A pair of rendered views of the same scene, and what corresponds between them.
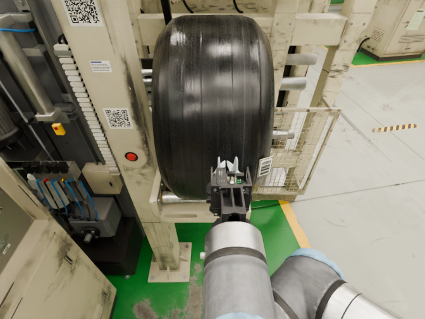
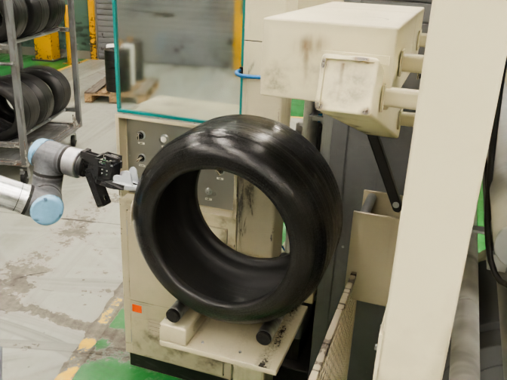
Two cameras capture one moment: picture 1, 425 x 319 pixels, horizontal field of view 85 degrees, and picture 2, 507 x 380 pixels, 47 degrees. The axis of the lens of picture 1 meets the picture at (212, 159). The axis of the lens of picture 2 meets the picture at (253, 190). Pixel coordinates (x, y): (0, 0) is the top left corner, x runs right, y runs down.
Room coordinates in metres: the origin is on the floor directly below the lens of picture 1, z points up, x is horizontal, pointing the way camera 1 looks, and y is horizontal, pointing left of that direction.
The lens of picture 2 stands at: (1.21, -1.44, 1.88)
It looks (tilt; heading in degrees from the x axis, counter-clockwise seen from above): 22 degrees down; 109
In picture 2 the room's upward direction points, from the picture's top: 3 degrees clockwise
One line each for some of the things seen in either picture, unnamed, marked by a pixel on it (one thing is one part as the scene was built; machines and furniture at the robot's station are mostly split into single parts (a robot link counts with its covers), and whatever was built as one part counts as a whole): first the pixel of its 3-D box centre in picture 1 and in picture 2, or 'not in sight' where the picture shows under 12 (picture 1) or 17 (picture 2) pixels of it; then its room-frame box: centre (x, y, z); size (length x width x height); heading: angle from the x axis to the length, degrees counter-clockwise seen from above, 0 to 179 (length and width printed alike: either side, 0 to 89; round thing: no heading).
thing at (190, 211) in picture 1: (204, 206); (198, 304); (0.54, 0.03, 0.83); 0.36 x 0.09 x 0.06; 90
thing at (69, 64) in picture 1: (98, 120); not in sight; (0.63, 0.37, 1.19); 0.05 x 0.04 x 0.48; 0
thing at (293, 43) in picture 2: not in sight; (352, 44); (0.98, -0.09, 1.71); 0.61 x 0.25 x 0.15; 90
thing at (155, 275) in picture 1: (170, 260); not in sight; (0.66, 0.29, 0.02); 0.27 x 0.27 x 0.04; 0
